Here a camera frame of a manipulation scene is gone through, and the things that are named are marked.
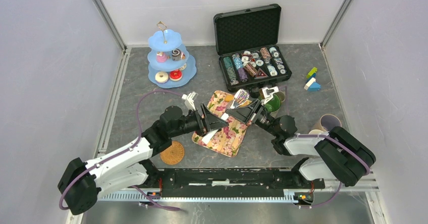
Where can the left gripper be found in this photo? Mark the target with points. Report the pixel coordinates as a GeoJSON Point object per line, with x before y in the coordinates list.
{"type": "Point", "coordinates": [209, 122]}

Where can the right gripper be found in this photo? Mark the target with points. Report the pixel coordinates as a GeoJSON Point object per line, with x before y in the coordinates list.
{"type": "Point", "coordinates": [247, 113]}

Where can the square yellow biscuit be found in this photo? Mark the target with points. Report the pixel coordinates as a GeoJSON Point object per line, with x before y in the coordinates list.
{"type": "Point", "coordinates": [229, 98]}

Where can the red glazed donut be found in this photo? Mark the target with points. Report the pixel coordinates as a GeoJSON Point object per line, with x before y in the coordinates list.
{"type": "Point", "coordinates": [176, 75]}

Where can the chocolate sprinkled donut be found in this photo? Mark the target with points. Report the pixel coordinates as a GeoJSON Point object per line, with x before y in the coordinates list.
{"type": "Point", "coordinates": [183, 67]}

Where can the white glazed donut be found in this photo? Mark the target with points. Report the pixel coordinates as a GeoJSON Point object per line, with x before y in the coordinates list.
{"type": "Point", "coordinates": [161, 77]}

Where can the chocolate swirl cake roll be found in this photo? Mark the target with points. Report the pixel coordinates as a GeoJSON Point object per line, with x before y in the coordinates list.
{"type": "Point", "coordinates": [177, 55]}

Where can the pink cupcake with topping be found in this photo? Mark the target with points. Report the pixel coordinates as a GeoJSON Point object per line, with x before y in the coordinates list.
{"type": "Point", "coordinates": [161, 57]}

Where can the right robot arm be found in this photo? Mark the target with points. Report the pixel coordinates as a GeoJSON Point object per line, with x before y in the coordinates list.
{"type": "Point", "coordinates": [335, 153]}

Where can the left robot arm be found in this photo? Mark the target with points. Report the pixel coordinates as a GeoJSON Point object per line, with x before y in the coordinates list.
{"type": "Point", "coordinates": [84, 182]}

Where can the floral rectangular tray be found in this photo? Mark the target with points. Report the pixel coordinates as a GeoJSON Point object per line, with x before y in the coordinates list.
{"type": "Point", "coordinates": [226, 141]}

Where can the green-inside floral mug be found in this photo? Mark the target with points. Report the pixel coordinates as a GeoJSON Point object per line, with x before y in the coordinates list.
{"type": "Point", "coordinates": [274, 104]}

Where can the small beige cup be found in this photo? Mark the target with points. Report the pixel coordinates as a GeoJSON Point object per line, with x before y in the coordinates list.
{"type": "Point", "coordinates": [281, 95]}

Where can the woven rattan coaster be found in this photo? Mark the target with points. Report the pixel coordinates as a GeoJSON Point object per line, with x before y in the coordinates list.
{"type": "Point", "coordinates": [173, 154]}

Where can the blue three-tier cake stand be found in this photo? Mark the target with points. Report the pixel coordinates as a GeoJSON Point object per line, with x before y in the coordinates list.
{"type": "Point", "coordinates": [166, 40]}

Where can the colourful toy block stack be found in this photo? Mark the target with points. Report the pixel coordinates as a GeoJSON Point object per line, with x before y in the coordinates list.
{"type": "Point", "coordinates": [311, 83]}

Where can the yellow mug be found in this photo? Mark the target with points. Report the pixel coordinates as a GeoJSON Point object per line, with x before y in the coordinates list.
{"type": "Point", "coordinates": [317, 132]}

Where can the black poker chip case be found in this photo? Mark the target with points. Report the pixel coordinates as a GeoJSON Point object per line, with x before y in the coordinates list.
{"type": "Point", "coordinates": [246, 42]}

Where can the beige mug purple inside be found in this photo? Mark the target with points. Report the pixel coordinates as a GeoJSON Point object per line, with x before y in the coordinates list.
{"type": "Point", "coordinates": [327, 122]}

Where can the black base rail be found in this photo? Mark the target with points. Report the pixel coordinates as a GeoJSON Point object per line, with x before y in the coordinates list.
{"type": "Point", "coordinates": [273, 177]}

